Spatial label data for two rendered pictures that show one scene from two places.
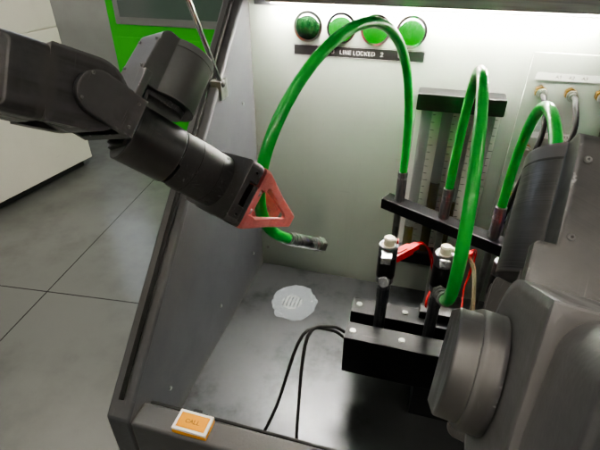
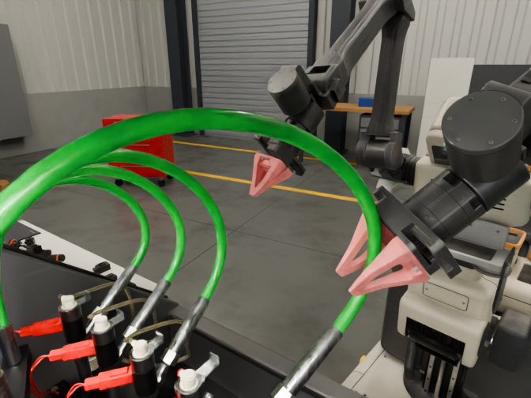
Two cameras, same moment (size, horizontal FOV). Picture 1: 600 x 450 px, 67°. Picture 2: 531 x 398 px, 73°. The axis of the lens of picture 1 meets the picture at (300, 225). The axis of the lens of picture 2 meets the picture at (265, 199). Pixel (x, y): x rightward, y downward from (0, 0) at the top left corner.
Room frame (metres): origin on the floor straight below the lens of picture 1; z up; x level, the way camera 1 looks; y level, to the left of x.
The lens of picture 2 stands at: (0.80, 0.04, 1.46)
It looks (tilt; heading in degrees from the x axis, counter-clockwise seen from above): 21 degrees down; 198
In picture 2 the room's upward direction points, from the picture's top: straight up
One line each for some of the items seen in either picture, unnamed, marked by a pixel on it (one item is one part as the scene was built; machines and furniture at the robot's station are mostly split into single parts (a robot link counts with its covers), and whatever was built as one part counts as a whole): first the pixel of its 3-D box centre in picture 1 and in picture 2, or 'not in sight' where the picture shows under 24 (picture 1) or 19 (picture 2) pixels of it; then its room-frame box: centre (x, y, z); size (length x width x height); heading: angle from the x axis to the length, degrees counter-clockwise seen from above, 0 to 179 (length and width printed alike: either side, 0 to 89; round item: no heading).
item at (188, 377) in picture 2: (389, 245); (187, 383); (0.55, -0.13, 1.14); 0.02 x 0.02 x 0.03
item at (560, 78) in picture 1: (551, 149); not in sight; (0.73, -0.43, 1.20); 0.13 x 0.03 x 0.31; 74
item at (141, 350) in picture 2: (445, 254); (141, 352); (0.52, -0.21, 1.14); 0.02 x 0.02 x 0.03
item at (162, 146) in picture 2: not in sight; (141, 150); (-3.00, -2.88, 0.43); 0.70 x 0.46 x 0.86; 105
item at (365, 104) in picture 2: not in sight; (353, 130); (-4.85, -0.37, 0.52); 1.60 x 0.70 x 1.03; 80
